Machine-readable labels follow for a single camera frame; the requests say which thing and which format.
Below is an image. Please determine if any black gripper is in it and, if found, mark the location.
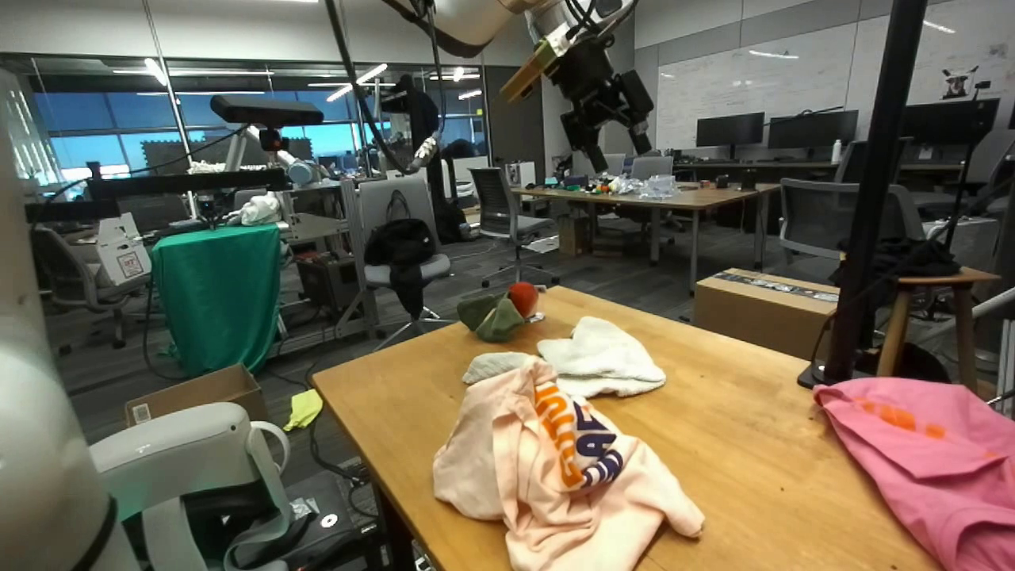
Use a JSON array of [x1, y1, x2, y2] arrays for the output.
[[545, 30, 657, 175]]

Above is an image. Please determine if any red orange cloth item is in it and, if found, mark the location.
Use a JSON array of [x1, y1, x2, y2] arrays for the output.
[[505, 278, 543, 320]]

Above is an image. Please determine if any olive green cloth item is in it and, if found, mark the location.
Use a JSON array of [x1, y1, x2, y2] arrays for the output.
[[452, 292, 529, 347]]

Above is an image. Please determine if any peach shirt with orange print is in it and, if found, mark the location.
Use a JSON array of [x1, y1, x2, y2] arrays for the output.
[[427, 359, 709, 571]]

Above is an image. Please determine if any pink shirt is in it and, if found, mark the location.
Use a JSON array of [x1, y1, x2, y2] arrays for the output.
[[811, 375, 1015, 571]]

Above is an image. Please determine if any long wooden table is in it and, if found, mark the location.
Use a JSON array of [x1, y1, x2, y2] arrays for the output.
[[518, 180, 785, 298]]

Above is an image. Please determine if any dark grey door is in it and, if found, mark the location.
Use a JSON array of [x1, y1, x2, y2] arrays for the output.
[[483, 66, 550, 172]]

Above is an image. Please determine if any small cardboard box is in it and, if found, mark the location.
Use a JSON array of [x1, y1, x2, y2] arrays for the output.
[[553, 209, 603, 264]]

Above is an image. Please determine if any black computer monitor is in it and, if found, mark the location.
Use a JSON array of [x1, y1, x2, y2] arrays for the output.
[[693, 110, 766, 152], [765, 109, 864, 154], [896, 99, 1002, 144]]

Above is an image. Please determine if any grey office chair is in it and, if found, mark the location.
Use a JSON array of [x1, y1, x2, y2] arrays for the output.
[[339, 172, 457, 343], [469, 166, 559, 298], [776, 178, 929, 264]]

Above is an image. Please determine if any white whiteboard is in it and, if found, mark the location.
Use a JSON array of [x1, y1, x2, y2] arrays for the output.
[[653, 20, 891, 152]]

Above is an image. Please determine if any white terry towel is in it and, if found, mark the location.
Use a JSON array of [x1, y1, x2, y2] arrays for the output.
[[461, 313, 672, 403]]

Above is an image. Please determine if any brown cardboard box black tape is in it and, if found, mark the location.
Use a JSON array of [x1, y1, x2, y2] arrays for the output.
[[692, 265, 843, 361]]

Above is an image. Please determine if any black backpack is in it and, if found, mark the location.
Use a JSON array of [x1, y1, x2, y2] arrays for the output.
[[361, 217, 437, 320]]

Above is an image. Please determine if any black bag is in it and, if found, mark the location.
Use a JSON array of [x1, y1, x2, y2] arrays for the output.
[[834, 233, 961, 282]]

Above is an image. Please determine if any wooden stool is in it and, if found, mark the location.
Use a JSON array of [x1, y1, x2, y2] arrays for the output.
[[872, 265, 1002, 390]]

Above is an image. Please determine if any yellow cloth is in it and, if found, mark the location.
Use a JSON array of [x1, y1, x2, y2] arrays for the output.
[[283, 387, 328, 434]]

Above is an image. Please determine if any green cloth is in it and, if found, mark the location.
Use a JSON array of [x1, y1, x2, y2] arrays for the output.
[[150, 222, 285, 378]]

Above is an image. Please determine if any open cardboard box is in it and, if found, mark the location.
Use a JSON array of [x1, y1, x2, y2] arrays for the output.
[[122, 365, 268, 428]]

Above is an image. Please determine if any black equipment box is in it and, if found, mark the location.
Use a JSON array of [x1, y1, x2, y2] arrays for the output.
[[184, 480, 386, 571]]

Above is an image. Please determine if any wrist camera on tan mount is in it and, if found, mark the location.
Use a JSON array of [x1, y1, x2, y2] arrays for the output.
[[497, 16, 583, 103]]

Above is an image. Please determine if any black cable with metal connector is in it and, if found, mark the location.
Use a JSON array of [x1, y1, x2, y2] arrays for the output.
[[320, 0, 448, 178]]

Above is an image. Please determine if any black pole with base plate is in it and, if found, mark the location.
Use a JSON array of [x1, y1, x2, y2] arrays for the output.
[[797, 0, 929, 394]]

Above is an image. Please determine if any black stereo camera bar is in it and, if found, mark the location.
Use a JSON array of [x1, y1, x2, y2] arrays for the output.
[[206, 93, 328, 132]]

